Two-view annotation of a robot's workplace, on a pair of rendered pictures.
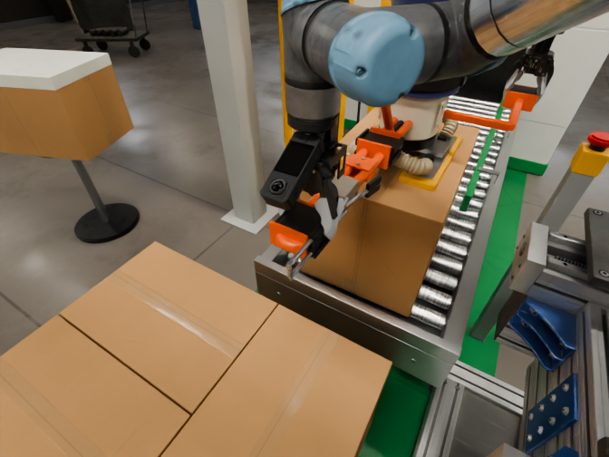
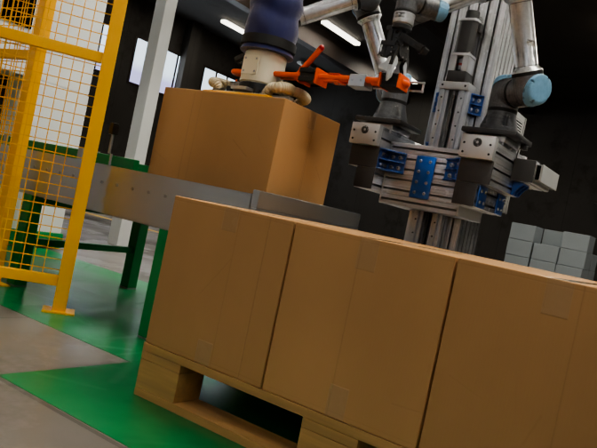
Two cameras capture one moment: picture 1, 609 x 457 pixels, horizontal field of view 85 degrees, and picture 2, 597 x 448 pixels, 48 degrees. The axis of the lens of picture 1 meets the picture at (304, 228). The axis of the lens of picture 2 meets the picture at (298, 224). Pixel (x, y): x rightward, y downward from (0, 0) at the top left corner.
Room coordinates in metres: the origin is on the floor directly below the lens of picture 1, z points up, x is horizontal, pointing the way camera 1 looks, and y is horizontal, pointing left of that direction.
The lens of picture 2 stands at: (0.52, 2.35, 0.57)
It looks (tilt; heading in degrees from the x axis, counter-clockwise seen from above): 1 degrees down; 273
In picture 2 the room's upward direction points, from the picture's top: 12 degrees clockwise
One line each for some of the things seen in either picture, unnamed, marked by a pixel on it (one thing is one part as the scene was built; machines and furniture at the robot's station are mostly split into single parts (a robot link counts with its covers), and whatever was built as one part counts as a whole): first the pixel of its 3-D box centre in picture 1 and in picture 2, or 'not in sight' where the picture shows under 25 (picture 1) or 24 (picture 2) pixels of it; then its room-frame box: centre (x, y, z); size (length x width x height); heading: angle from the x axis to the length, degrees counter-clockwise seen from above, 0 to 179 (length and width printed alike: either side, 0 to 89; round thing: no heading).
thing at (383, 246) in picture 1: (390, 200); (242, 154); (0.96, -0.31, 0.75); 0.60 x 0.40 x 0.40; 150
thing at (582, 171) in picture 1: (522, 265); not in sight; (0.88, -0.85, 0.50); 0.07 x 0.07 x 1.00; 59
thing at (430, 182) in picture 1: (434, 152); not in sight; (0.90, -0.39, 0.97); 0.34 x 0.10 x 0.05; 148
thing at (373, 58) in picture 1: (373, 52); (429, 9); (0.37, -0.07, 1.38); 0.11 x 0.11 x 0.08; 25
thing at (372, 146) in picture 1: (378, 147); (313, 77); (0.74, -0.18, 1.08); 0.10 x 0.08 x 0.06; 58
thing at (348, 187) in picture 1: (338, 192); (361, 82); (0.55, -0.07, 1.07); 0.07 x 0.07 x 0.04; 58
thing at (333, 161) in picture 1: (314, 150); (396, 43); (0.46, -0.02, 1.22); 0.09 x 0.08 x 0.12; 149
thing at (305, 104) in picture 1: (311, 97); (402, 20); (0.45, -0.01, 1.30); 0.08 x 0.08 x 0.05
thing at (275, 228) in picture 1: (300, 227); (393, 82); (0.44, 0.01, 1.08); 0.08 x 0.07 x 0.05; 148
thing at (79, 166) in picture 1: (89, 185); not in sight; (1.71, 1.33, 0.31); 0.40 x 0.40 x 0.62
